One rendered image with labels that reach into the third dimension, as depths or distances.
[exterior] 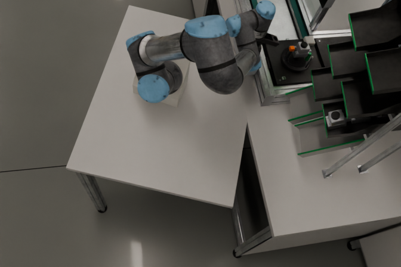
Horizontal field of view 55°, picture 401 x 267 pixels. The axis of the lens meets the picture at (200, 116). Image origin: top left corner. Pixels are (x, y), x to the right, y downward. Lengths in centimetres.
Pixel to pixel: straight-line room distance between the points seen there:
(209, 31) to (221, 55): 7
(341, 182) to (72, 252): 154
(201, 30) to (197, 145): 72
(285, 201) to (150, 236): 103
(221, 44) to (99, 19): 215
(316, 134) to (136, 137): 75
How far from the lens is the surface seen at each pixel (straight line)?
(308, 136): 164
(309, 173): 176
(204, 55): 109
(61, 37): 310
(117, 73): 184
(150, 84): 145
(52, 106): 279
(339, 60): 142
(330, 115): 143
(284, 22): 207
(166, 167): 163
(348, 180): 182
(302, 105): 168
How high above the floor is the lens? 241
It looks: 63 degrees down
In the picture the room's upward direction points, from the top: 15 degrees clockwise
